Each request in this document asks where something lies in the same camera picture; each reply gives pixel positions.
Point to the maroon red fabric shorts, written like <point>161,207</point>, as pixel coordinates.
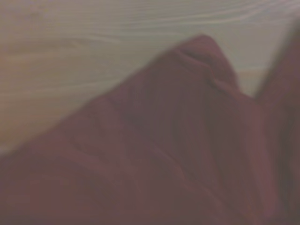
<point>164,140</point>

